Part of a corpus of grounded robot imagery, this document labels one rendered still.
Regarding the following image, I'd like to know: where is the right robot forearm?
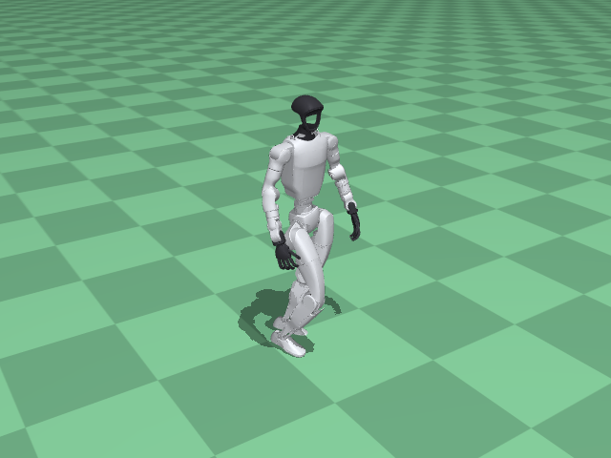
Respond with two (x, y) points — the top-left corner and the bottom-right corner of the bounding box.
(263, 189), (283, 242)

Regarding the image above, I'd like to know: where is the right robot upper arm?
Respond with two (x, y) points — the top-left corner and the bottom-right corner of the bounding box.
(262, 142), (292, 201)

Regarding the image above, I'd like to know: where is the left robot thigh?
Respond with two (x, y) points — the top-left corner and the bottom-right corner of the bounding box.
(295, 208), (334, 283)

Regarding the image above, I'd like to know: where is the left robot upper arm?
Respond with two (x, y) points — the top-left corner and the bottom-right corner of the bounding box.
(322, 132), (345, 180)

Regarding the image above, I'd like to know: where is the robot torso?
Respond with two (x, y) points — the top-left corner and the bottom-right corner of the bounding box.
(281, 129), (328, 233)

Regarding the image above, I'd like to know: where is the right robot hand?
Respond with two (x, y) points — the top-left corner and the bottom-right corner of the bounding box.
(272, 230), (300, 270)

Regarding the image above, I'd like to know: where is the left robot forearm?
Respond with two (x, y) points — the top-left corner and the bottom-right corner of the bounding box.
(334, 165), (357, 211)

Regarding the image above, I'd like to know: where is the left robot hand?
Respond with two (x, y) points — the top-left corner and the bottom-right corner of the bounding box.
(347, 202), (360, 241)

